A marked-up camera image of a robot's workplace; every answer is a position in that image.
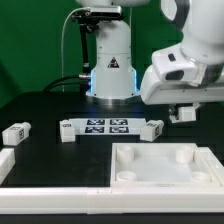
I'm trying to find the black cables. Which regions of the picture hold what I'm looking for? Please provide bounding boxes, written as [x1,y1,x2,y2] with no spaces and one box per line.
[42,74,92,93]

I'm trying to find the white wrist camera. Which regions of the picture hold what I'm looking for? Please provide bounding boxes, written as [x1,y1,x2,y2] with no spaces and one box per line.
[152,44,206,86]

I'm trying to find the white U-shaped obstacle fence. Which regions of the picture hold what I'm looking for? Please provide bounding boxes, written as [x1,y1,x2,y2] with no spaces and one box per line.
[0,149,224,214]

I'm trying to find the white cable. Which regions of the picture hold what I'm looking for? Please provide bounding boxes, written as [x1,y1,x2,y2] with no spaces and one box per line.
[60,7,91,94]

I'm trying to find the marker tag sheet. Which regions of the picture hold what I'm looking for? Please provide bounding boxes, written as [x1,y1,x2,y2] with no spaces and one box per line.
[70,118,146,135]

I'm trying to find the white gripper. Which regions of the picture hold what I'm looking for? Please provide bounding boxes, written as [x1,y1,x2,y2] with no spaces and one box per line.
[140,66,224,121]

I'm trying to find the black camera on stand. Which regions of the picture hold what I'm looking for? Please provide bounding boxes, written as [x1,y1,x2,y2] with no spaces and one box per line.
[71,6,124,74]

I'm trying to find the white square tabletop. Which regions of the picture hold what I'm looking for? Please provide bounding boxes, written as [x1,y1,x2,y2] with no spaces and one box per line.
[110,143,224,188]

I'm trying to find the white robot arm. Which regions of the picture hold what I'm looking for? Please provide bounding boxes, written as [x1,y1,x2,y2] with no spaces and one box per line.
[76,0,224,123]

